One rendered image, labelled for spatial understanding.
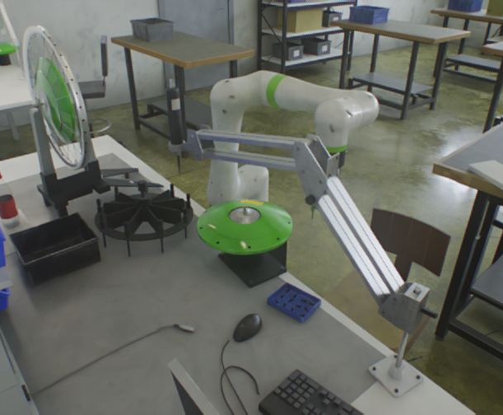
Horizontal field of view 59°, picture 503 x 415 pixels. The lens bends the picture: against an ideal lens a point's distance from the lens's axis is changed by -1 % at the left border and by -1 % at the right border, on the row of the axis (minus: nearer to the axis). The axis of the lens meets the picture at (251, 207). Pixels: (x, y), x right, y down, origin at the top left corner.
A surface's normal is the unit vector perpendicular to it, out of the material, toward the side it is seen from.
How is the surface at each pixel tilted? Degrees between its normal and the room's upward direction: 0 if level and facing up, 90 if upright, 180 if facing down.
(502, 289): 0
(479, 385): 0
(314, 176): 90
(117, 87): 90
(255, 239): 23
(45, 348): 0
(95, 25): 90
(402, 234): 90
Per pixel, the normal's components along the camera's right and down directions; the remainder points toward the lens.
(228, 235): -0.16, -0.64
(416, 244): -0.72, 0.36
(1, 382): 0.61, 0.41
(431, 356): 0.00, -0.86
